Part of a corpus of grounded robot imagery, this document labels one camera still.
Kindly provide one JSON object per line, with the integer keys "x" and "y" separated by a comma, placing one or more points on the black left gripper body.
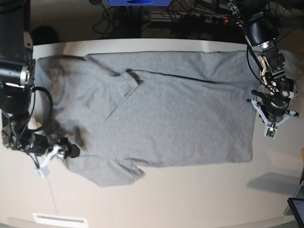
{"x": 272, "y": 105}

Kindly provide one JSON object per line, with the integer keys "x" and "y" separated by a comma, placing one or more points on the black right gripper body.
{"x": 38, "y": 145}

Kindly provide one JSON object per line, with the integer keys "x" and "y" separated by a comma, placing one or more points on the grey T-shirt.
{"x": 151, "y": 109}

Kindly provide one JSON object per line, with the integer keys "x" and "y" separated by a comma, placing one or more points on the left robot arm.
{"x": 260, "y": 33}

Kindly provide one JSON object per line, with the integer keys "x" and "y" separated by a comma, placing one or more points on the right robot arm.
{"x": 17, "y": 69}

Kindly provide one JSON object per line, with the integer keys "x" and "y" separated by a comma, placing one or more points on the white label strip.
{"x": 54, "y": 219}

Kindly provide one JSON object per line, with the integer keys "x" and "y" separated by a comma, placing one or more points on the black tablet with stand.
{"x": 296, "y": 204}

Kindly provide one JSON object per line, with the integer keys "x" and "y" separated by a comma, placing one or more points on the black power strip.
{"x": 179, "y": 16}

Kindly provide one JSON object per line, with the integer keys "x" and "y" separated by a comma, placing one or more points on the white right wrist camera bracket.
{"x": 55, "y": 151}

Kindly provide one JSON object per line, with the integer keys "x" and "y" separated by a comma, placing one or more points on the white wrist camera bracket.
{"x": 272, "y": 122}
{"x": 55, "y": 151}

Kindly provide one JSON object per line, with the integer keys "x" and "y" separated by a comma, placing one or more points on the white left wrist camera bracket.
{"x": 272, "y": 122}

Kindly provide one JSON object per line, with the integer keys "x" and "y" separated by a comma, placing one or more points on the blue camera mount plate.
{"x": 139, "y": 2}

